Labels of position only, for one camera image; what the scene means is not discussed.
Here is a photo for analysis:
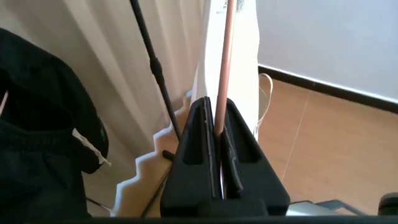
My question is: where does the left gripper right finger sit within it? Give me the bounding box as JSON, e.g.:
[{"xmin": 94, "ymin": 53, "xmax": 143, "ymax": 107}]
[{"xmin": 220, "ymin": 98, "xmax": 291, "ymax": 218}]

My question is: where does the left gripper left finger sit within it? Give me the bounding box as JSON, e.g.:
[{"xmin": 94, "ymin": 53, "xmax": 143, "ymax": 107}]
[{"xmin": 159, "ymin": 96, "xmax": 223, "ymax": 218}]

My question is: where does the white garment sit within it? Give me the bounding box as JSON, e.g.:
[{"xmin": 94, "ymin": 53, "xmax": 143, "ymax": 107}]
[{"xmin": 190, "ymin": 0, "xmax": 261, "ymax": 141}]

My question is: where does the black garment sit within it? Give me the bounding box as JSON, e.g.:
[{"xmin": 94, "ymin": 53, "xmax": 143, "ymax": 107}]
[{"xmin": 0, "ymin": 27, "xmax": 112, "ymax": 219}]

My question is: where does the black clothes rack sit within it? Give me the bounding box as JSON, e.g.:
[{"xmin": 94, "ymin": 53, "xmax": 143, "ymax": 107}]
[{"xmin": 85, "ymin": 0, "xmax": 183, "ymax": 218}]

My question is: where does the beige curtain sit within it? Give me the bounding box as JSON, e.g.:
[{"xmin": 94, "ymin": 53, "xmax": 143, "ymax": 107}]
[{"xmin": 0, "ymin": 0, "xmax": 208, "ymax": 216}]

